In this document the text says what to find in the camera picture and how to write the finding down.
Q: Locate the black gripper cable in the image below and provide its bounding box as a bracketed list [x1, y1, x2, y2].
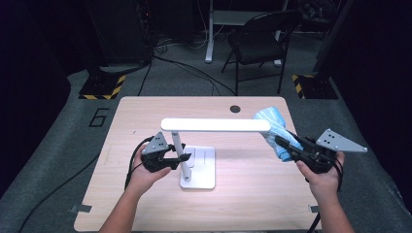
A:
[306, 157, 346, 233]
[124, 135, 155, 192]

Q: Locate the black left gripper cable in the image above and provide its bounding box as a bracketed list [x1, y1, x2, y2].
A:
[124, 135, 155, 192]

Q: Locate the black floor cable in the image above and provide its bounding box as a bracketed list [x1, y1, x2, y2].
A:
[17, 154, 100, 233]
[152, 54, 237, 96]
[137, 59, 154, 97]

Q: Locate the white desk frame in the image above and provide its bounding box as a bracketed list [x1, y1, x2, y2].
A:
[204, 0, 290, 67]

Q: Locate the person's left hand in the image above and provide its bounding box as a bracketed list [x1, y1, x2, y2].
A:
[125, 151, 173, 197]

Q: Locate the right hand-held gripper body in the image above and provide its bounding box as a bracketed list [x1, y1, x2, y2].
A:
[292, 128, 368, 174]

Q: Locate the white desk lamp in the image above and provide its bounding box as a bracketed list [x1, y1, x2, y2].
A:
[160, 117, 271, 190]

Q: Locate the black stand with striped base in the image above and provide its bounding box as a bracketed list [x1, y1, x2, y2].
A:
[78, 57, 126, 101]
[291, 0, 355, 100]

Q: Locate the light blue cloth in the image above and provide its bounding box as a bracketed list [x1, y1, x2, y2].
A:
[252, 106, 304, 163]

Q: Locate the black folding chair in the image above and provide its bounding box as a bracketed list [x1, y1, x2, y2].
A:
[221, 9, 304, 96]

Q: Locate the tangle of cables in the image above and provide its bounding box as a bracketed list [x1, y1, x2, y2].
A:
[152, 32, 208, 54]

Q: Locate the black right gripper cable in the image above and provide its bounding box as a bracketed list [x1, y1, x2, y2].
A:
[306, 157, 346, 233]

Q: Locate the dark cabinet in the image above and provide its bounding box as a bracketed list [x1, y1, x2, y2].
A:
[86, 0, 154, 66]

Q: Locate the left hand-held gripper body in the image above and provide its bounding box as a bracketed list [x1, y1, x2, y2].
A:
[141, 131, 178, 173]

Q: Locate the person's right hand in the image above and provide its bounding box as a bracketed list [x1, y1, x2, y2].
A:
[295, 151, 345, 202]

